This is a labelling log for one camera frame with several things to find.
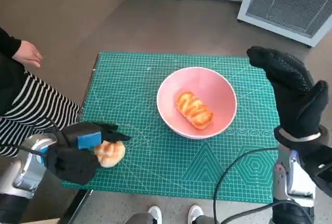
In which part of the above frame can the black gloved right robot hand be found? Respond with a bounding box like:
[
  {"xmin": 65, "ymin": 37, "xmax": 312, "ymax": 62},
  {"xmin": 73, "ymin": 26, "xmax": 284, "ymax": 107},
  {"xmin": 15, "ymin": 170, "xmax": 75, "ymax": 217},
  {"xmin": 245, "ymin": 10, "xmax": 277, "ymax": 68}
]
[{"xmin": 245, "ymin": 46, "xmax": 329, "ymax": 139}]

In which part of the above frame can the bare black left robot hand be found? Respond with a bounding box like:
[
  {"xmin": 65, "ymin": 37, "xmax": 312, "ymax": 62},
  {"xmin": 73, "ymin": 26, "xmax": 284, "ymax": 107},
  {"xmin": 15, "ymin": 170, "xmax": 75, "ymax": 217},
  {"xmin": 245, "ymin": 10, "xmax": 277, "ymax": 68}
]
[{"xmin": 54, "ymin": 121, "xmax": 132, "ymax": 151}]

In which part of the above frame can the pale round toy bun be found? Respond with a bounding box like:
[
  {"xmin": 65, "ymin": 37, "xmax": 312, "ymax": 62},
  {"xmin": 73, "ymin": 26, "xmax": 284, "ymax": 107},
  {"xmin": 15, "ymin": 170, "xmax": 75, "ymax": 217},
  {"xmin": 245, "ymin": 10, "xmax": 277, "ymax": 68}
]
[{"xmin": 93, "ymin": 141, "xmax": 126, "ymax": 169}]

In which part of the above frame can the pink bowl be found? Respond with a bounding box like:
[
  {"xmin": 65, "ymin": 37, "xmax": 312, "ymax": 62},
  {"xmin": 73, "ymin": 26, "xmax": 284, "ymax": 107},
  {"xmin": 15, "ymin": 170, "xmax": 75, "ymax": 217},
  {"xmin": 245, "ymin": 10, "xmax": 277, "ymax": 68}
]
[{"xmin": 156, "ymin": 67, "xmax": 238, "ymax": 139}]

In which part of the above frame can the orange braided toy bread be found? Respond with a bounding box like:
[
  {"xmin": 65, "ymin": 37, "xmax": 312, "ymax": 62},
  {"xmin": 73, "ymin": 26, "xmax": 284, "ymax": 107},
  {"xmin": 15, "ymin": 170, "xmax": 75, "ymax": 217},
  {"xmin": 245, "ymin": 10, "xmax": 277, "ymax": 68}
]
[{"xmin": 175, "ymin": 91, "xmax": 214, "ymax": 131}]

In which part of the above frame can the person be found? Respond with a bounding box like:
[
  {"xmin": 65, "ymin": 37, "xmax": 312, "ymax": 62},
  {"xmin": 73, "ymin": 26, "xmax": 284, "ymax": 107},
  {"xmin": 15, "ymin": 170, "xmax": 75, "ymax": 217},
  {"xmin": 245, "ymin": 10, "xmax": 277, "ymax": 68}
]
[{"xmin": 0, "ymin": 26, "xmax": 81, "ymax": 157}]

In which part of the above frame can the green cutting mat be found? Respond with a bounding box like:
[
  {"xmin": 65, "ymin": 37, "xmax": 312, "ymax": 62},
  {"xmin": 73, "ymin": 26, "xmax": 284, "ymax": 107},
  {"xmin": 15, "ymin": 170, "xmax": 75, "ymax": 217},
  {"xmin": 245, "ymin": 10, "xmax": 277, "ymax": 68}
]
[{"xmin": 61, "ymin": 51, "xmax": 283, "ymax": 201}]

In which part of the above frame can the white cabinet with mesh front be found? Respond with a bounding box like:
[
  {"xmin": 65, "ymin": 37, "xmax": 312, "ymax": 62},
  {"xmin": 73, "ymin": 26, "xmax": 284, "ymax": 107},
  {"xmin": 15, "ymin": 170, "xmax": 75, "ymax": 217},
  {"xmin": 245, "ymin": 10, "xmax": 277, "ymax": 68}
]
[{"xmin": 237, "ymin": 0, "xmax": 332, "ymax": 48}]

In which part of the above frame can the grey trouser leg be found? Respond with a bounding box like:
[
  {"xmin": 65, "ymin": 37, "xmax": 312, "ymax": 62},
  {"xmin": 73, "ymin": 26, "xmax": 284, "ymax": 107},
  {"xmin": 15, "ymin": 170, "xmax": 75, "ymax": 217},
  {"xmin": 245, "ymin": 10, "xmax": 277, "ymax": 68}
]
[
  {"xmin": 124, "ymin": 212, "xmax": 154, "ymax": 224},
  {"xmin": 194, "ymin": 214, "xmax": 221, "ymax": 224}
]

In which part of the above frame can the white shoe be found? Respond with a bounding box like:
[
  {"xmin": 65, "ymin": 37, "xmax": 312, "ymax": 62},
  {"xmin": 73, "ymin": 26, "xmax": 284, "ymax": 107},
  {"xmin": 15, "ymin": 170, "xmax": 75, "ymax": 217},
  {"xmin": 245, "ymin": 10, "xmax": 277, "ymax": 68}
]
[
  {"xmin": 147, "ymin": 204, "xmax": 163, "ymax": 224},
  {"xmin": 187, "ymin": 204, "xmax": 205, "ymax": 224}
]

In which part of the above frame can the person's hand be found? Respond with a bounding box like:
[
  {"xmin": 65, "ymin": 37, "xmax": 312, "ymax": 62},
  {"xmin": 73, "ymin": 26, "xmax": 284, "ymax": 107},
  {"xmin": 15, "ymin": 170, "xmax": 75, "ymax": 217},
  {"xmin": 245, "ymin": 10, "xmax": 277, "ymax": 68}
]
[{"xmin": 11, "ymin": 40, "xmax": 44, "ymax": 68}]

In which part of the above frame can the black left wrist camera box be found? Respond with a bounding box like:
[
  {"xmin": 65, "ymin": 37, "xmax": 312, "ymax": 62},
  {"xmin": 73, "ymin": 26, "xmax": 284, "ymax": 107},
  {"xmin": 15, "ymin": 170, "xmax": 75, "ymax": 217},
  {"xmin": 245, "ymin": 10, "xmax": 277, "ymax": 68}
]
[{"xmin": 45, "ymin": 147, "xmax": 101, "ymax": 186}]

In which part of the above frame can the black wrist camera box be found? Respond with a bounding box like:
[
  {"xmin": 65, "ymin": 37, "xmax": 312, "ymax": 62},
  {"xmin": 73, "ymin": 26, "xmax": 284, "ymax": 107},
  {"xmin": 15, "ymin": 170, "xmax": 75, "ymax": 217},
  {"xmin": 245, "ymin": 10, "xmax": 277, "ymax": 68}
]
[
  {"xmin": 302, "ymin": 141, "xmax": 332, "ymax": 199},
  {"xmin": 45, "ymin": 147, "xmax": 101, "ymax": 186}
]

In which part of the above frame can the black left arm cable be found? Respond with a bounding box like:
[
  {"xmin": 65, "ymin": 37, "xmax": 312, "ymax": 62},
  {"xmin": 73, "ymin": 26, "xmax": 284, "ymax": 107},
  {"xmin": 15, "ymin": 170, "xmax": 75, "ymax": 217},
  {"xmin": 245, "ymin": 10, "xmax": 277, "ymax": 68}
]
[{"xmin": 19, "ymin": 119, "xmax": 63, "ymax": 157}]

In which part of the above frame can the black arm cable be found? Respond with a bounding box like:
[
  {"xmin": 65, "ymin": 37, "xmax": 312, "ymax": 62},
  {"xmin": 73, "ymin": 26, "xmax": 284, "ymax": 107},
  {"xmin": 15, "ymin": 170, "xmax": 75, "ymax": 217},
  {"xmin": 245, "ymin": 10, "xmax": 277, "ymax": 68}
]
[
  {"xmin": 213, "ymin": 147, "xmax": 281, "ymax": 224},
  {"xmin": 19, "ymin": 119, "xmax": 63, "ymax": 157}
]

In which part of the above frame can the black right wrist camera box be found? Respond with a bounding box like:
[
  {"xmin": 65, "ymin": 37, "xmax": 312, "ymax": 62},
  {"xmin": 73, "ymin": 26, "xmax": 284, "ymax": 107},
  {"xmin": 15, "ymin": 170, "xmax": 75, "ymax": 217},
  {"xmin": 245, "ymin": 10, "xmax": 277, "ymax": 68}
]
[{"xmin": 302, "ymin": 141, "xmax": 332, "ymax": 199}]

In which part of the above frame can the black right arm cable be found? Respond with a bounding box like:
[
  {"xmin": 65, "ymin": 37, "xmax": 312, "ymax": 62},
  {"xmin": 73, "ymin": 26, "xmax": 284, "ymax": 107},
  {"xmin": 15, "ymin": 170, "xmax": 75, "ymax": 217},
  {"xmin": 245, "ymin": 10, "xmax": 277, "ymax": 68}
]
[{"xmin": 213, "ymin": 147, "xmax": 281, "ymax": 224}]

